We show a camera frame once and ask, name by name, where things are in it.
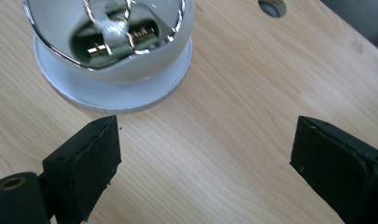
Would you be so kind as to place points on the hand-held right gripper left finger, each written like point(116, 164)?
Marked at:
point(87, 165)

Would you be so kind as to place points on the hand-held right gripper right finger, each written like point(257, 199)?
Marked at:
point(336, 168)

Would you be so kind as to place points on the white round mirror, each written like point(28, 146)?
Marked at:
point(130, 73)

